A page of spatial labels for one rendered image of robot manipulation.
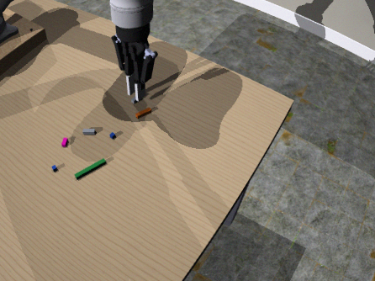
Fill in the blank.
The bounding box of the small magenta block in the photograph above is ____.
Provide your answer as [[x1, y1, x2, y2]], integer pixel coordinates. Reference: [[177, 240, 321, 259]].
[[62, 138, 68, 147]]

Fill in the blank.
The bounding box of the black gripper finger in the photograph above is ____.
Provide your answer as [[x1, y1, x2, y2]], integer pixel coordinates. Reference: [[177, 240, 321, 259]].
[[129, 43, 158, 101], [111, 34, 135, 96]]

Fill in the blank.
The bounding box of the green rod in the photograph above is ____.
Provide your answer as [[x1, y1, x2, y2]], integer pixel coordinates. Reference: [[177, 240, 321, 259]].
[[75, 158, 106, 179]]

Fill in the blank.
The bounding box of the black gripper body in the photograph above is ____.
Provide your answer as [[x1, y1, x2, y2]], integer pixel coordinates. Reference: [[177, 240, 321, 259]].
[[115, 23, 150, 56]]

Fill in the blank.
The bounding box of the orange rod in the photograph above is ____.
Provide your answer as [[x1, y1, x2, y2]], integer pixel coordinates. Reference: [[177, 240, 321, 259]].
[[135, 108, 151, 119]]

